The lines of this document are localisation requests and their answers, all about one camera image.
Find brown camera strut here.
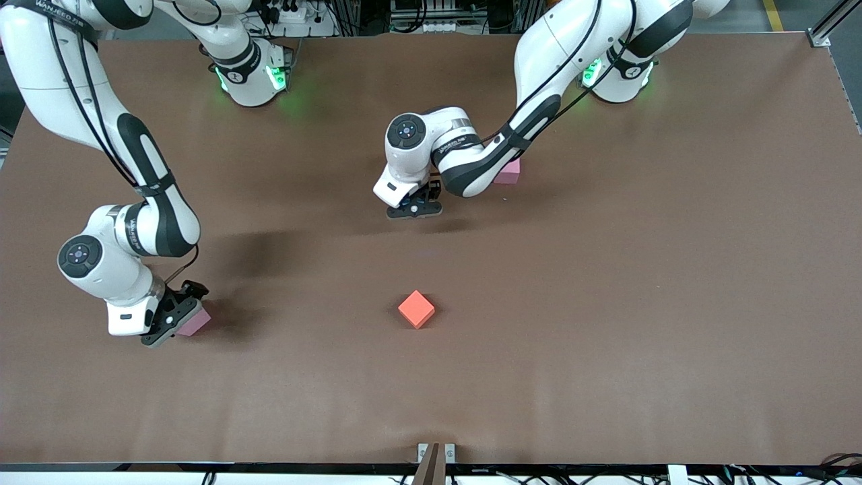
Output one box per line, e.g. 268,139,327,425
412,443,449,485

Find white power strip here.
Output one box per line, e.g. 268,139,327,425
256,0,337,38
389,0,472,34

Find aluminium frame profile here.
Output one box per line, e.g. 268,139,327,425
808,0,862,48

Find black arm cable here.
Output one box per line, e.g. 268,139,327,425
482,0,637,146
40,13,203,287

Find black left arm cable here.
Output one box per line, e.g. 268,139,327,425
482,0,637,146

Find orange foam cube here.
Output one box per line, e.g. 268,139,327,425
397,290,436,330

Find brown table cover sheet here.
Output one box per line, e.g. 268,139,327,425
0,34,862,465

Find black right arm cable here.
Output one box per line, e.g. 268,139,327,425
40,13,203,287

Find black floor cables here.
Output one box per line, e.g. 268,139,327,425
721,453,862,485

